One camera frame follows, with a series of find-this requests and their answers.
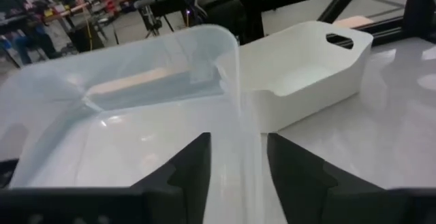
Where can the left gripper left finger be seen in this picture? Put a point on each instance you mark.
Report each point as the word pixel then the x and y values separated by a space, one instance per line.
pixel 184 183

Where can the black desk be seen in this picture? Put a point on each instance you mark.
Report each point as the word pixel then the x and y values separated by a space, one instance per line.
pixel 231 16

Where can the person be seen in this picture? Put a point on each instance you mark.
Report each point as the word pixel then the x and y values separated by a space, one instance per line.
pixel 37 36

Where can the black tripod stand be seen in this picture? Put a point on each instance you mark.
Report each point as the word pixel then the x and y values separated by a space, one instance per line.
pixel 151 16

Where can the clear plastic basket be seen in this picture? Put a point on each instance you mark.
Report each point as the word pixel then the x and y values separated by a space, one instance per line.
pixel 51 91

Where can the white plastic basket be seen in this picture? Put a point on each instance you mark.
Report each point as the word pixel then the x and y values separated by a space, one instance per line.
pixel 306 108

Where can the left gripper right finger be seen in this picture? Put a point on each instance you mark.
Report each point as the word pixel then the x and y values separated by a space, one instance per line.
pixel 299 190

